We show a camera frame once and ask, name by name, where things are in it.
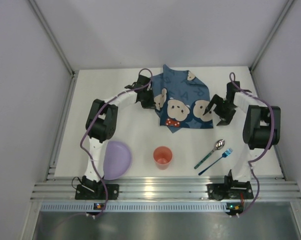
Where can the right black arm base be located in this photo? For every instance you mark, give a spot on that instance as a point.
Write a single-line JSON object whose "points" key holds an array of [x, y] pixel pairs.
{"points": [[230, 189]]}

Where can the left aluminium frame post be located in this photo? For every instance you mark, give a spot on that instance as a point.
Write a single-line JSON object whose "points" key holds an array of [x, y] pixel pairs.
{"points": [[50, 34]]}

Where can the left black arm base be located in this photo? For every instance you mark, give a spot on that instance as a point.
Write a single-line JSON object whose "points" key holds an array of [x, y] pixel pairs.
{"points": [[94, 190]]}

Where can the silver spoon green handle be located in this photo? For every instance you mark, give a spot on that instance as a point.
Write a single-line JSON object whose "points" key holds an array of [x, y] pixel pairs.
{"points": [[219, 144]]}

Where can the purple plastic plate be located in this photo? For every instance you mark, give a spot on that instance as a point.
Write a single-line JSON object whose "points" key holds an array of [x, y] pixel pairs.
{"points": [[117, 160]]}

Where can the aluminium rail frame front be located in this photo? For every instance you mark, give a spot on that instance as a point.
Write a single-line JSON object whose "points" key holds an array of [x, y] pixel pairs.
{"points": [[168, 189]]}

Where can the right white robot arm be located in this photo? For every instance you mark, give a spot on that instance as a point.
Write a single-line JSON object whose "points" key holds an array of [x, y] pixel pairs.
{"points": [[261, 128]]}

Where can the right aluminium frame post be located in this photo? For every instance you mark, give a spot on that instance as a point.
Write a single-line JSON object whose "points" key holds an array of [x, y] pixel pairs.
{"points": [[284, 12]]}

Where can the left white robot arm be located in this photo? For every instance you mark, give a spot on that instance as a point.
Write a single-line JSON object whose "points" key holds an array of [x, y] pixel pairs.
{"points": [[102, 120]]}

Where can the aluminium frame post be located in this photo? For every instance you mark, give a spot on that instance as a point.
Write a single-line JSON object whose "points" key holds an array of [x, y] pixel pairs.
{"points": [[284, 12], [50, 34]]}

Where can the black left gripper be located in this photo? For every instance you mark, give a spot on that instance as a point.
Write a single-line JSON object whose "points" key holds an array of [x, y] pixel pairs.
{"points": [[147, 99]]}

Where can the orange plastic cup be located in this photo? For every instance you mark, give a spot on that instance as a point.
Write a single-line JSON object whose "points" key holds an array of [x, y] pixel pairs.
{"points": [[162, 156]]}

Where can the perforated cable duct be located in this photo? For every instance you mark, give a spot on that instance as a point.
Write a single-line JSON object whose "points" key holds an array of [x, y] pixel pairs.
{"points": [[138, 207]]}

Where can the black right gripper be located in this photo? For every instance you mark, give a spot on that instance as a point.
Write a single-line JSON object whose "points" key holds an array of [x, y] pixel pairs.
{"points": [[218, 107]]}

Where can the blue bear print placemat cloth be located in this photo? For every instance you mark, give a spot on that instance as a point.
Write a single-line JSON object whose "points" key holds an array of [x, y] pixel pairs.
{"points": [[180, 100]]}

